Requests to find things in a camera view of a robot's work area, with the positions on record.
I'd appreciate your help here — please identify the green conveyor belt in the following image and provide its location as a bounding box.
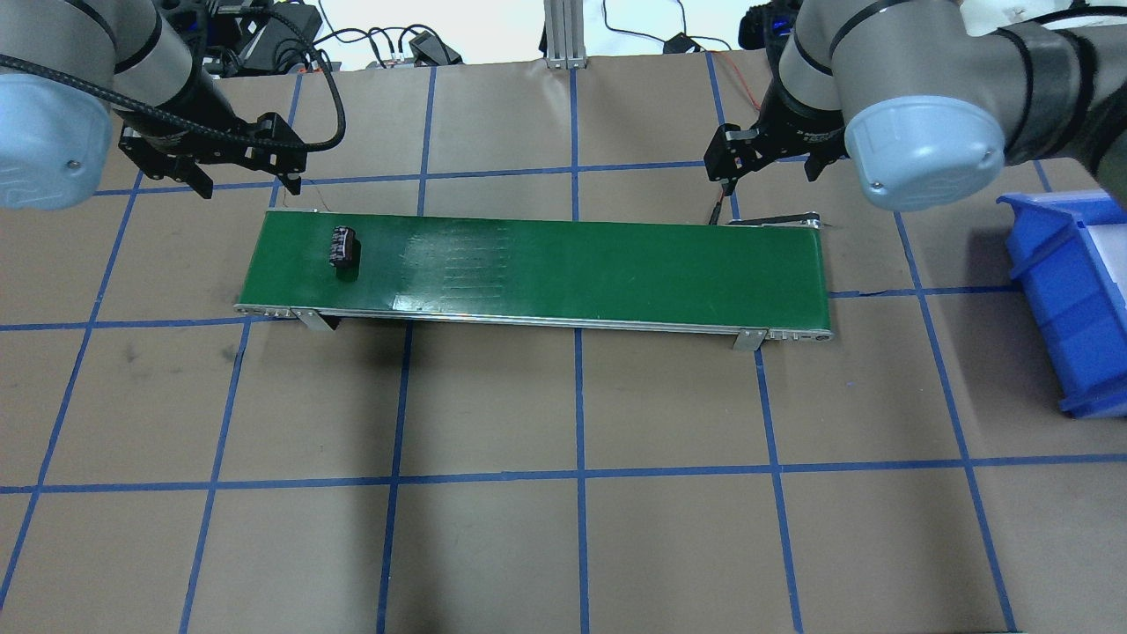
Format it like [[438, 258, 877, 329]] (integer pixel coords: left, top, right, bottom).
[[234, 209, 834, 350]]

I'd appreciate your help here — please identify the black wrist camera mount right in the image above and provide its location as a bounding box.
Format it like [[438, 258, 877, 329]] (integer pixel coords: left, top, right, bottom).
[[737, 1, 804, 50]]

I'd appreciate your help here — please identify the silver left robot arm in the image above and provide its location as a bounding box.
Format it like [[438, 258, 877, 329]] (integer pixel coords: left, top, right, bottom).
[[1, 1, 307, 211]]

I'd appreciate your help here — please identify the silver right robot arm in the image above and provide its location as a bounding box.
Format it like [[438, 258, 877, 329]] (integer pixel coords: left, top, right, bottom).
[[703, 1, 1126, 212]]

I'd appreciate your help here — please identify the red black conveyor cable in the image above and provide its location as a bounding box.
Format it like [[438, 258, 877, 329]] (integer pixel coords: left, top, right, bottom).
[[704, 51, 777, 226]]

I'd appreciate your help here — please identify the blue plastic bin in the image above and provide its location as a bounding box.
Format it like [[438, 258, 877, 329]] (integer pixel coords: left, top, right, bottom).
[[999, 189, 1126, 418]]

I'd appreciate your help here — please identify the dark brown cylindrical capacitor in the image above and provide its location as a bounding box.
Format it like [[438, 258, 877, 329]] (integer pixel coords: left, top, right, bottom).
[[328, 225, 361, 269]]

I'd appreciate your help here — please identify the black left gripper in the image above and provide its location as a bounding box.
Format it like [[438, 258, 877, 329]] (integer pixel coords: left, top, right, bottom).
[[118, 111, 307, 200]]

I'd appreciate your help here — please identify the aluminium frame post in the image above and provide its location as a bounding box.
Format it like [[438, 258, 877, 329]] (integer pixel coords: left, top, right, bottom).
[[542, 0, 588, 70]]

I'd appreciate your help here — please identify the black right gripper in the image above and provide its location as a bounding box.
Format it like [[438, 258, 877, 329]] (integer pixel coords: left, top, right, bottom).
[[703, 84, 848, 200]]

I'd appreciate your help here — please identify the black power adapter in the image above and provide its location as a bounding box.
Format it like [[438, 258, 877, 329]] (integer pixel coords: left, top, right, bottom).
[[408, 32, 464, 66]]

